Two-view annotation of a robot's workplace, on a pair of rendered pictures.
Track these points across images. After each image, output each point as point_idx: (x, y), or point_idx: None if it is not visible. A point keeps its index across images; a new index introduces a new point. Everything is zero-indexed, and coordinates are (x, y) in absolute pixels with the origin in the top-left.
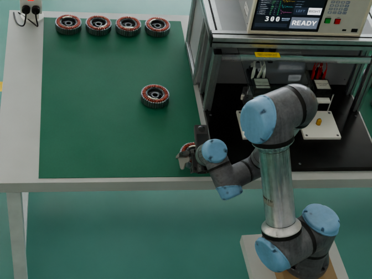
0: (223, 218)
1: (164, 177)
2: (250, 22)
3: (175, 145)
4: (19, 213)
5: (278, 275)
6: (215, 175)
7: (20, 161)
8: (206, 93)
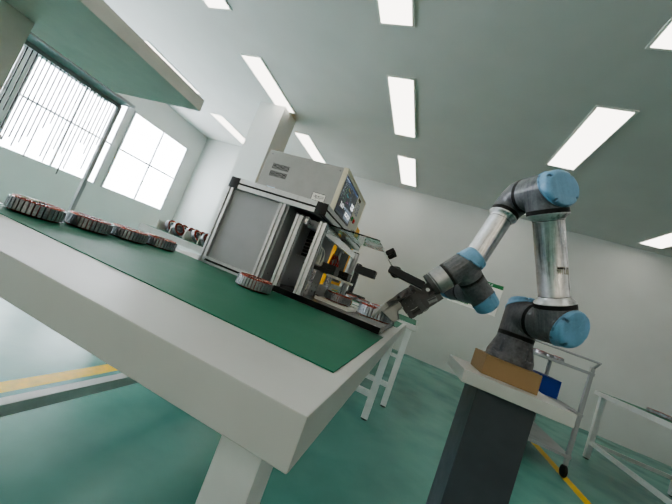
0: None
1: (376, 342)
2: (336, 202)
3: (330, 319)
4: None
5: (520, 381)
6: (485, 282)
7: (259, 354)
8: (306, 273)
